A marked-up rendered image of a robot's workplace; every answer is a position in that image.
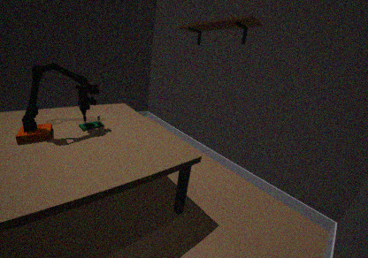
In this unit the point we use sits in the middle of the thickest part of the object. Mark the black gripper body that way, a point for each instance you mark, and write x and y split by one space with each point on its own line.
82 102

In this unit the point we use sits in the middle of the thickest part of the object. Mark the green circuit board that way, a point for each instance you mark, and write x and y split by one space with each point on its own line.
91 124

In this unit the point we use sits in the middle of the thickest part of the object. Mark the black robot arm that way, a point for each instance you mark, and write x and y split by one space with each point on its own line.
28 121

